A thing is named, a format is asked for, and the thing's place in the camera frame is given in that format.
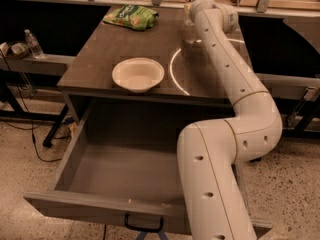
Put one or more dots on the round tray with items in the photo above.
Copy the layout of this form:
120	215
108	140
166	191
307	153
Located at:
14	50

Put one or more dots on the grey wooden cabinet table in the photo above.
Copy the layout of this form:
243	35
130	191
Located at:
190	90

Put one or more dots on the small background water bottle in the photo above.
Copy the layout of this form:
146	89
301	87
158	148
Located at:
33	44

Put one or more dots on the green snack bag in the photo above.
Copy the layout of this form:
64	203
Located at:
134	17

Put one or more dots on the white paper bowl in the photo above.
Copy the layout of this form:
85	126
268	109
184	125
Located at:
138	75

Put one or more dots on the open grey top drawer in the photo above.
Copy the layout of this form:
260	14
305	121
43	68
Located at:
102	181

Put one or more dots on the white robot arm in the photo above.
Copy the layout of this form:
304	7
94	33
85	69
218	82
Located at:
206	150

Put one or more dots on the grey side bench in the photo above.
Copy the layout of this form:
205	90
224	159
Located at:
55	65

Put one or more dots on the clear plastic water bottle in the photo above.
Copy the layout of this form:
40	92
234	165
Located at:
188	29

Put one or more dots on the black drawer handle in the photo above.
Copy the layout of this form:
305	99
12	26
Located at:
143	225

